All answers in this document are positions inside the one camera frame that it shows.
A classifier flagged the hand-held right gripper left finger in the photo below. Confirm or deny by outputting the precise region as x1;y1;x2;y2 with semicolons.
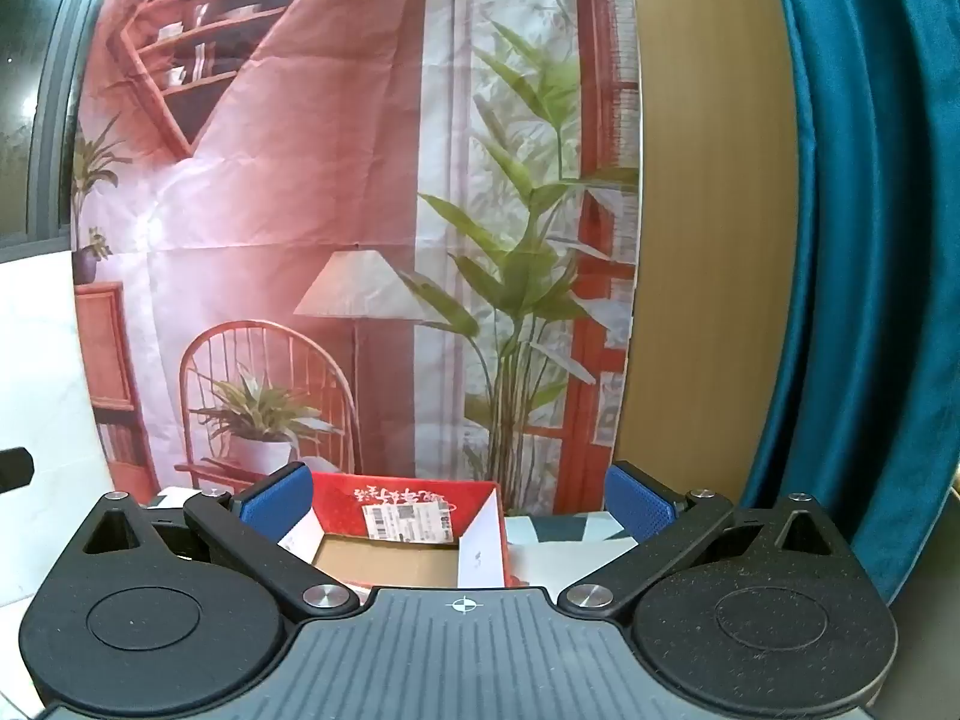
73;463;361;622

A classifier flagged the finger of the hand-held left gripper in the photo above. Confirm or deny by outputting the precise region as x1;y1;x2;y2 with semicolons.
0;448;36;490

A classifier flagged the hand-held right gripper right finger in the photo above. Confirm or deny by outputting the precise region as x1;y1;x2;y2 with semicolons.
556;463;863;622

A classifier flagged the red cardboard box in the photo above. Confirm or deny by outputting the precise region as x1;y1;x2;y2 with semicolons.
277;471;530;608

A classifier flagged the geometric patterned table mat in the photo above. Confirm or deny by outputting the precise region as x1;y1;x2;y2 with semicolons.
504;510;640;545

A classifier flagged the wooden panel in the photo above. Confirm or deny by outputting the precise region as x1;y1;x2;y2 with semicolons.
619;0;807;517

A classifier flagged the teal curtain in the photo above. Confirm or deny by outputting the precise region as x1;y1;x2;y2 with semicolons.
739;0;960;608

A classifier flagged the printed room scene wall backdrop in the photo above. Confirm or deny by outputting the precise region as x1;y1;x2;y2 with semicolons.
71;0;644;518

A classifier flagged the grey window frame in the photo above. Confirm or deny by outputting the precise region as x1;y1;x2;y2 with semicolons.
0;0;113;256

